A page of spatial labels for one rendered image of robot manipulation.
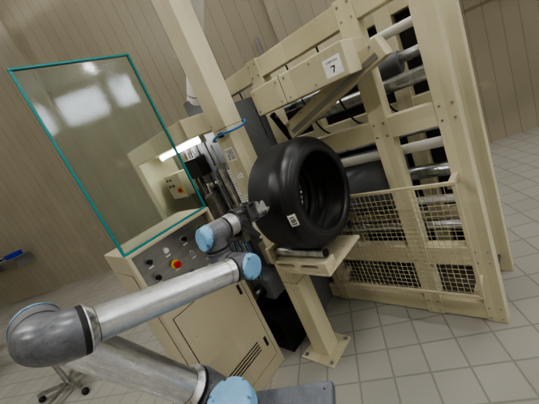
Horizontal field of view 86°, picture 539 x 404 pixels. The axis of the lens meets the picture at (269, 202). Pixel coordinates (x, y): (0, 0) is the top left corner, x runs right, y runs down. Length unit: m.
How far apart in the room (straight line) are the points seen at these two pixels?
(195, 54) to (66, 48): 5.02
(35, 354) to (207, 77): 1.32
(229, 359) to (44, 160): 6.13
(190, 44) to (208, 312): 1.47
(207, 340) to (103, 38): 5.25
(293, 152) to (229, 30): 3.95
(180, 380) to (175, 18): 1.56
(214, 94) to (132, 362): 1.24
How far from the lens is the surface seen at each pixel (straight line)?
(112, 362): 1.00
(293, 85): 1.59
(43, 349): 0.83
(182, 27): 1.71
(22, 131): 7.54
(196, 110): 2.24
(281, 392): 1.40
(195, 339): 1.86
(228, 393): 1.09
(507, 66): 5.45
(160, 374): 1.07
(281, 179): 1.28
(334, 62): 1.47
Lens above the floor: 1.60
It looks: 15 degrees down
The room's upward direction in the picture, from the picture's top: 24 degrees counter-clockwise
